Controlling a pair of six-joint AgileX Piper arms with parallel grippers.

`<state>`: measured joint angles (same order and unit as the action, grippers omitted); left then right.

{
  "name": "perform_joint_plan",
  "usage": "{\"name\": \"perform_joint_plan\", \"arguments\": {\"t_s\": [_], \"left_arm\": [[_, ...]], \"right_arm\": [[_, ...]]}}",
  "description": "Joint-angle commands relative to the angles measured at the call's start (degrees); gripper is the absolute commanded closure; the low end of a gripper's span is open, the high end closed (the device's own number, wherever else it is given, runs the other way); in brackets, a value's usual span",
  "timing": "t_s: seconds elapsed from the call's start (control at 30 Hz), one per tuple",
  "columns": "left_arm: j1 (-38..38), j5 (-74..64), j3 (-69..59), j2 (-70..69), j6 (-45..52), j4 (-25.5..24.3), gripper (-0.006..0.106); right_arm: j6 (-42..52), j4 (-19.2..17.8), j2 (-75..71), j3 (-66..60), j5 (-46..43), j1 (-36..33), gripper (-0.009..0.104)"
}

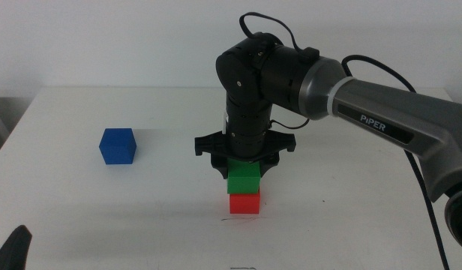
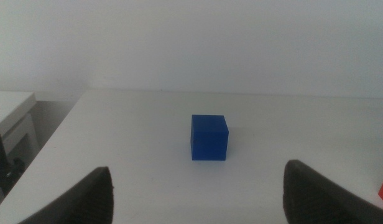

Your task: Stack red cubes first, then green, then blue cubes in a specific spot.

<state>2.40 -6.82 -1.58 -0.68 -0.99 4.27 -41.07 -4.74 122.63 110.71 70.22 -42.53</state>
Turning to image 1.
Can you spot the red cube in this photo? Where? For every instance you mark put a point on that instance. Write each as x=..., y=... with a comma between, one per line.
x=245, y=204

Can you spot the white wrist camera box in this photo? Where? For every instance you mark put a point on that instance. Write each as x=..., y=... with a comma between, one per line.
x=225, y=123

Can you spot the green cube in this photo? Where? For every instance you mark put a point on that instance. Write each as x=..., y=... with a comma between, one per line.
x=244, y=180

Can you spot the blue cube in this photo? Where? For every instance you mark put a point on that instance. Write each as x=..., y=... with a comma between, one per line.
x=117, y=148

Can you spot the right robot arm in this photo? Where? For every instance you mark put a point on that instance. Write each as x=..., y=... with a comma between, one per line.
x=384, y=112

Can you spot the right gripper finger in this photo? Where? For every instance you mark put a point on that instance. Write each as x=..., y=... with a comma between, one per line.
x=222, y=168
x=266, y=168

